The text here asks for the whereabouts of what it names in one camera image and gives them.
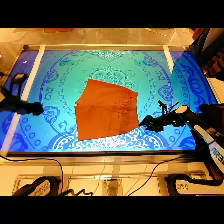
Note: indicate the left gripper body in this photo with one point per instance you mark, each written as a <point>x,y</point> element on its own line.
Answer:
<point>34,108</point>

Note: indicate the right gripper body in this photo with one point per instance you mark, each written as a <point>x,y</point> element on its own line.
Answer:
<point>157,122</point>

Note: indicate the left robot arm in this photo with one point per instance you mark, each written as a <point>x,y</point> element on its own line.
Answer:
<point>10,101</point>

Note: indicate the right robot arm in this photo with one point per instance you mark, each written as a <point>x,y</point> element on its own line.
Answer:
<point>213,117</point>

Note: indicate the orange garment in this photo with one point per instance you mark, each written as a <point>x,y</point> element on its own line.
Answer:
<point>107,111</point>

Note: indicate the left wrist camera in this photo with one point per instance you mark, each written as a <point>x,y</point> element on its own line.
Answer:
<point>20,78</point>

